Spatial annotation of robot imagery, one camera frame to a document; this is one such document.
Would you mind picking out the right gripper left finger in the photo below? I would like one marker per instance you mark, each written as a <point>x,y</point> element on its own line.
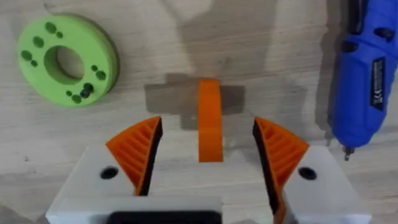
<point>130,161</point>

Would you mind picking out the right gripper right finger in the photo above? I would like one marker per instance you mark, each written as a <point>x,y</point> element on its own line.
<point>298,174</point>

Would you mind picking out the small black screw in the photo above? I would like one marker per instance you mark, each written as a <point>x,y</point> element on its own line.
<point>85,92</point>

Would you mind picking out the blue electric screwdriver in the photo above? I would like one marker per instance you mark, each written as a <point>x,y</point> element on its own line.
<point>363,81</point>

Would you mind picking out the orange ribbed wedge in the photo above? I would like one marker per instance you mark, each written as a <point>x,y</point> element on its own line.
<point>210,121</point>

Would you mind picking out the green disc with holes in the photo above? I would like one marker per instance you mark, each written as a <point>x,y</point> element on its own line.
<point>66,59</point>

